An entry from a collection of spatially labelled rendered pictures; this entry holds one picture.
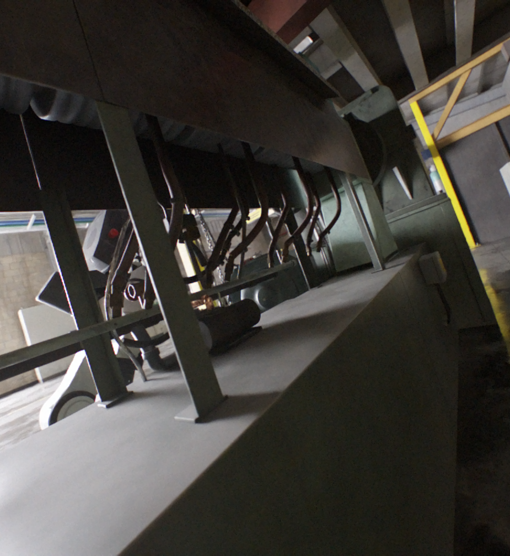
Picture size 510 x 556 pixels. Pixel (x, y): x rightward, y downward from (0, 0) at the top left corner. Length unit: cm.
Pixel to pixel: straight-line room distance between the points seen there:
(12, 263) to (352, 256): 1000
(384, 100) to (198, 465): 220
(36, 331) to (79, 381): 849
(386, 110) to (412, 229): 82
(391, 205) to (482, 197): 395
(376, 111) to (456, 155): 391
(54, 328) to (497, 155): 1087
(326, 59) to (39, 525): 225
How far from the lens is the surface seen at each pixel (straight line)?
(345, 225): 159
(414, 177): 212
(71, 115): 70
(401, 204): 212
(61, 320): 967
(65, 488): 40
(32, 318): 957
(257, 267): 151
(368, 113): 226
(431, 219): 206
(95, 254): 112
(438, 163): 597
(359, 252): 153
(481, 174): 601
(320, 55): 224
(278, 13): 150
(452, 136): 607
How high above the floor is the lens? 74
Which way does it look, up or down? 3 degrees up
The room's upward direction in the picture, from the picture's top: 20 degrees counter-clockwise
